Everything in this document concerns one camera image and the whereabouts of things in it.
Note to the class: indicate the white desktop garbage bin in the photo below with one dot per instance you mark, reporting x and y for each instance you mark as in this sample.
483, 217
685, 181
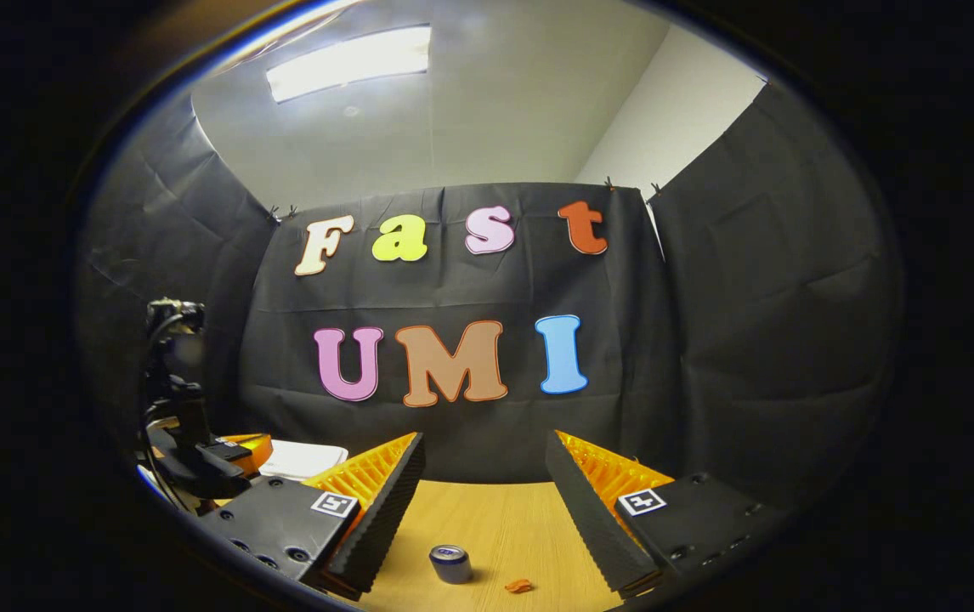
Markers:
308, 459

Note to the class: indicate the silver blue pop can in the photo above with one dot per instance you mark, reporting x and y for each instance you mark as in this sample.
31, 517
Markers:
450, 565

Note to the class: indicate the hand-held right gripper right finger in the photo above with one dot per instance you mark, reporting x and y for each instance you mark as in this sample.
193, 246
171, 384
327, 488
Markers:
593, 518

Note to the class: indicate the ceiling light panel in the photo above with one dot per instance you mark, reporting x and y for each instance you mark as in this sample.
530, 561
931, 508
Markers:
349, 62

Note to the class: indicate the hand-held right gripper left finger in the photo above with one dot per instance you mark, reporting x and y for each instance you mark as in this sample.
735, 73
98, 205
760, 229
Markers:
385, 518

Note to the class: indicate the orange paper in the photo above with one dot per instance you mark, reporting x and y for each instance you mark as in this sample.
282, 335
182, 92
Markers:
519, 586

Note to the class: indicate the black backdrop cloth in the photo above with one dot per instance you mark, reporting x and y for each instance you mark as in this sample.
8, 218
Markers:
750, 340

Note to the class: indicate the wooden desktop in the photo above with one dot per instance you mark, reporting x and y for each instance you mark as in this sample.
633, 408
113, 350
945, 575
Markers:
512, 527

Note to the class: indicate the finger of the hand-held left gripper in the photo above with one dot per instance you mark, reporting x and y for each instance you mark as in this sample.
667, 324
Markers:
251, 449

